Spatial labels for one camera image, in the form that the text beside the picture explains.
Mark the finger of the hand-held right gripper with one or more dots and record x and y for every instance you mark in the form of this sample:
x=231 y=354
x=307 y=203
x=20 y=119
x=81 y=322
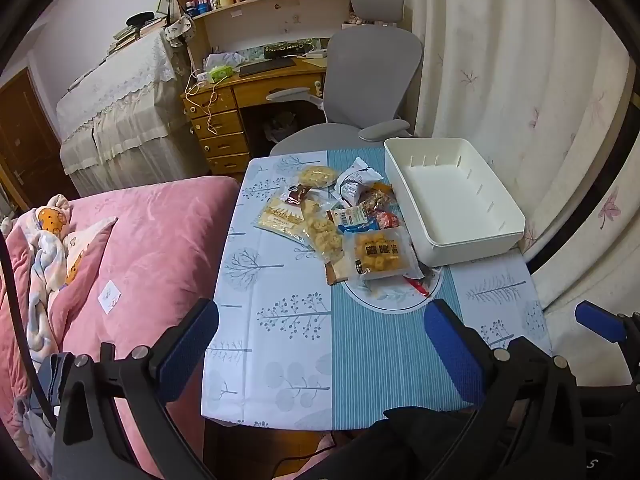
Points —
x=597 y=319

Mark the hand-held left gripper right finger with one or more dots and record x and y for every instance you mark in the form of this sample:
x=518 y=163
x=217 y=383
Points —
x=452 y=355

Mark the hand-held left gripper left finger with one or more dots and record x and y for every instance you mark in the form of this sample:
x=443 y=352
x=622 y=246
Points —
x=190 y=352

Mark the red snack wrapper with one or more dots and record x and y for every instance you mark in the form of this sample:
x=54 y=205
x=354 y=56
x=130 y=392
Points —
x=419 y=286

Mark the yellow cube snack pack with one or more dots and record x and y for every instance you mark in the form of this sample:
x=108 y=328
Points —
x=380 y=255

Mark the brown bar packet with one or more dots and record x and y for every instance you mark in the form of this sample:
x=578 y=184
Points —
x=336 y=273

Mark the red snack packet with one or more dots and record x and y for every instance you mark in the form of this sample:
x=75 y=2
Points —
x=387 y=220

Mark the blue snack packet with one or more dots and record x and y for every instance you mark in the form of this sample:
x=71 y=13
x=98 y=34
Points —
x=357 y=228

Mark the white plastic storage bin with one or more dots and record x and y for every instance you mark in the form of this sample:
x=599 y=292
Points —
x=440 y=195

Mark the pale yellow cake pack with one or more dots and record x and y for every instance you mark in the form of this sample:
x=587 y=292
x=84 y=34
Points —
x=281 y=220

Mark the clear nut bar pack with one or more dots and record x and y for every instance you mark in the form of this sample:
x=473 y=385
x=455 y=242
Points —
x=374 y=201

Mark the cream packet with barcode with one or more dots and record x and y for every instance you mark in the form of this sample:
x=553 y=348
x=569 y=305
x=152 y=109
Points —
x=349 y=216

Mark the clear puffed snack pack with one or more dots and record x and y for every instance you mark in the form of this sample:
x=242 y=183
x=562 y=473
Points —
x=322 y=230

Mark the orange and white bar packet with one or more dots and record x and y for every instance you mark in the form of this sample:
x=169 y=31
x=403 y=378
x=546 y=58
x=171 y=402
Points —
x=382 y=186

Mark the brown snack packet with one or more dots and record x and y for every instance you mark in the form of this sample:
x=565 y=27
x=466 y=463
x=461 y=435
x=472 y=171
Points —
x=295 y=194

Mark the white and grey snack packet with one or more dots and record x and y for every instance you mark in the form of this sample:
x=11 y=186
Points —
x=357 y=180

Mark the round yellow snack pack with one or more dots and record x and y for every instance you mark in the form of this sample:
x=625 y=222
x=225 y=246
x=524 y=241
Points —
x=316 y=176

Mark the pink quilted blanket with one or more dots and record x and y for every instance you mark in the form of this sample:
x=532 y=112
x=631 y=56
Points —
x=160 y=260

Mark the white paper tag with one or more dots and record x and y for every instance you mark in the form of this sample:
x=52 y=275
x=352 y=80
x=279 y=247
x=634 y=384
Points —
x=109 y=297

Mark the cartoon printed blanket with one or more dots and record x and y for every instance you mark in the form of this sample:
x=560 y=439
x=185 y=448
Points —
x=47 y=260

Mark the trash bin with liner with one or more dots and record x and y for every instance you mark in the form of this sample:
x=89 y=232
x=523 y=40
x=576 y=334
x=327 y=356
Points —
x=280 y=125

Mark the lace-covered furniture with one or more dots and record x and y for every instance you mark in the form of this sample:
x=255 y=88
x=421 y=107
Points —
x=130 y=110

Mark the cream floral curtain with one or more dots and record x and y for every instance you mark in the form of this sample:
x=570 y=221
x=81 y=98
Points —
x=510 y=70

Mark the wooden desk with drawers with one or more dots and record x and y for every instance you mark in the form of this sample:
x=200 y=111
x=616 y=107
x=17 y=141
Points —
x=260 y=91

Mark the brown wooden door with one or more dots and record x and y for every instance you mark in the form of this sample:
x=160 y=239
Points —
x=25 y=135

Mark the green tissue box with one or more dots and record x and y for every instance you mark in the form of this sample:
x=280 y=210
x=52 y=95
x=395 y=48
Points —
x=218 y=73

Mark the grey office chair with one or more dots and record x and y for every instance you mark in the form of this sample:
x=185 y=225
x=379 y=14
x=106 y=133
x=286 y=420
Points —
x=370 y=70

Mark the floral fabric bag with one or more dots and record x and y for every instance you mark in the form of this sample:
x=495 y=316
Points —
x=178 y=30

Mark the stack of books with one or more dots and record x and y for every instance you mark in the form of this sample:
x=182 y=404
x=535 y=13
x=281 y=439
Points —
x=132 y=32

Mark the yellow and white mug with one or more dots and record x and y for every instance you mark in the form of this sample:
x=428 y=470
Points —
x=223 y=1

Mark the wooden bookshelf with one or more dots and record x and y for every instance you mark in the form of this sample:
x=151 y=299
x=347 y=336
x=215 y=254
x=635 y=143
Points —
x=280 y=7

